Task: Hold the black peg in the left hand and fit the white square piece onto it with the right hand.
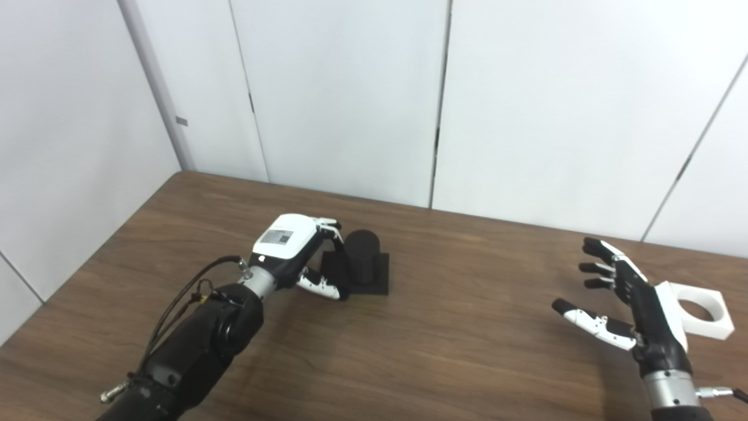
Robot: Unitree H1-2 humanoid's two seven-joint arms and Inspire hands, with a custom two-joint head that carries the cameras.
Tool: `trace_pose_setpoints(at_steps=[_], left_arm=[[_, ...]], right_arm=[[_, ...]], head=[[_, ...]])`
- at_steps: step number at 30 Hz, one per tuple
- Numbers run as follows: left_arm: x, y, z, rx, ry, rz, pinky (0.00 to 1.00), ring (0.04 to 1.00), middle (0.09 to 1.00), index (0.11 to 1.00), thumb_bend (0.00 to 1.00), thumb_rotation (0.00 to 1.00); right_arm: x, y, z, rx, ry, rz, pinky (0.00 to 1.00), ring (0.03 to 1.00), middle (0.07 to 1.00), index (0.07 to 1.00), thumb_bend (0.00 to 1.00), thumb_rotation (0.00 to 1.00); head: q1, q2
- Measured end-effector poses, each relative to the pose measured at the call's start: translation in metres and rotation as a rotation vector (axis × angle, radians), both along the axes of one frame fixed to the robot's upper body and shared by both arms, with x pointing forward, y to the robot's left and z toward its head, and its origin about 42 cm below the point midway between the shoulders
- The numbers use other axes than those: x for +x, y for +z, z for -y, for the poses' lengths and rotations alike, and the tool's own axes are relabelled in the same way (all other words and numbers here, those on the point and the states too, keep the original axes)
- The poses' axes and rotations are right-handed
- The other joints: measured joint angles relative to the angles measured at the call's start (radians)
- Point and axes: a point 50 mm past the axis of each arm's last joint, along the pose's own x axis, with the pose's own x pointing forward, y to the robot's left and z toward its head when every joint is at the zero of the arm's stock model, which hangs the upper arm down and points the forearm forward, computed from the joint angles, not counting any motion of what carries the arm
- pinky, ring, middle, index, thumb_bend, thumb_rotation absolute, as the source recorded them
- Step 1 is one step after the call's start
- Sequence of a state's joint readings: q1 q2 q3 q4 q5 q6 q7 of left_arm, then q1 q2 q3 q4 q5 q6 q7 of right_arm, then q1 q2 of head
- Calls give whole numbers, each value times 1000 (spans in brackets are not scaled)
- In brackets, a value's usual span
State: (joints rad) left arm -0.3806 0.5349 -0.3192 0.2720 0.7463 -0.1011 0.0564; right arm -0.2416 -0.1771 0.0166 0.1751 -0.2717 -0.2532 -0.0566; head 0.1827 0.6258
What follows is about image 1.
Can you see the white square piece with hole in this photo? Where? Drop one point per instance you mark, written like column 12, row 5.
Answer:
column 716, row 327

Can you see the black peg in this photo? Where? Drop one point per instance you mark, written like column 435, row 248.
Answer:
column 362, row 257

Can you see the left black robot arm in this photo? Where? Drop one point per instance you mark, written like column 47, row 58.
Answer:
column 198, row 351

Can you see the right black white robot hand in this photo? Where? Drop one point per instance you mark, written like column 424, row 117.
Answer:
column 657, row 324

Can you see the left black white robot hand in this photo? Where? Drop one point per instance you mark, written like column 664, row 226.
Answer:
column 283, row 245

